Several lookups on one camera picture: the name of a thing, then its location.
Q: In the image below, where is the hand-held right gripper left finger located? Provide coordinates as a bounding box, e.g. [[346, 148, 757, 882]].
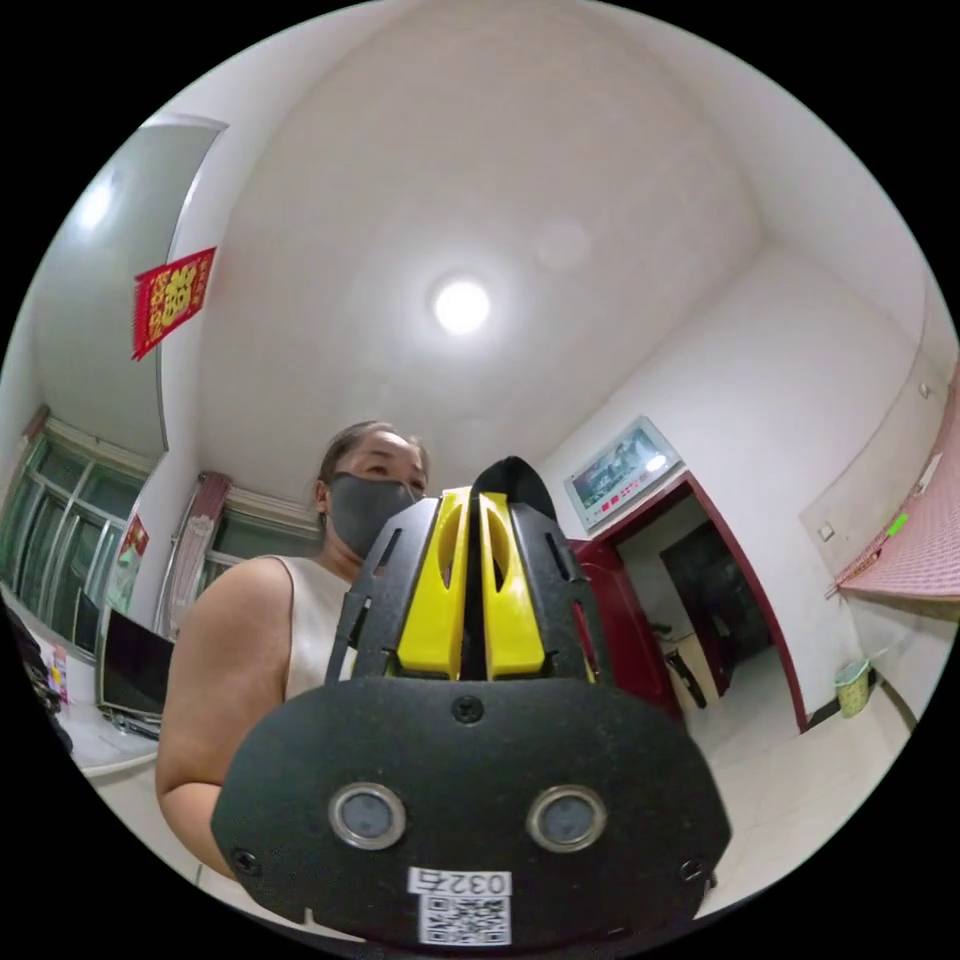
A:
[[395, 486, 474, 682]]

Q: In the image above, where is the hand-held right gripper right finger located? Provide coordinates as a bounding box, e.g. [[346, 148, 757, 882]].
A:
[[478, 491, 547, 682]]

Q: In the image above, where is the small window behind curtain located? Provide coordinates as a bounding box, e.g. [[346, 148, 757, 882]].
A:
[[203, 491, 325, 579]]

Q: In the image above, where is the person's body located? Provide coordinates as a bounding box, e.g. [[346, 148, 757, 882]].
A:
[[155, 420, 430, 883]]

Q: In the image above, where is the red hanging wall decoration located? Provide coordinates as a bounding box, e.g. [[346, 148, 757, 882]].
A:
[[131, 246, 218, 362]]

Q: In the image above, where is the pink curtain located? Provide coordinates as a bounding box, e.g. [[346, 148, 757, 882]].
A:
[[161, 470, 232, 639]]

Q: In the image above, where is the round ceiling lamp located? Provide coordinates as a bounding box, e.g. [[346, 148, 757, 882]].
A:
[[431, 275, 493, 337]]

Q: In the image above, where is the black monitor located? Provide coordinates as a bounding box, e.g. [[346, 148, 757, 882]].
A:
[[97, 605, 176, 725]]

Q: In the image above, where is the bed with pink checked sheet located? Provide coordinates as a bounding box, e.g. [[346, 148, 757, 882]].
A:
[[833, 442, 960, 625]]

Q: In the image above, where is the large window with green frame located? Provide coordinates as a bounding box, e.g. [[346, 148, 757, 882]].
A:
[[0, 419, 155, 658]]

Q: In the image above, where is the green waste basket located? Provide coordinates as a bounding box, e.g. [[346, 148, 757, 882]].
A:
[[833, 658, 873, 720]]

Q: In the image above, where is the dark red door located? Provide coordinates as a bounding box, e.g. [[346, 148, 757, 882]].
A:
[[567, 536, 685, 723]]

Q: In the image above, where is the framed wall picture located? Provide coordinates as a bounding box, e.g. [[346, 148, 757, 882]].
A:
[[562, 414, 684, 534]]

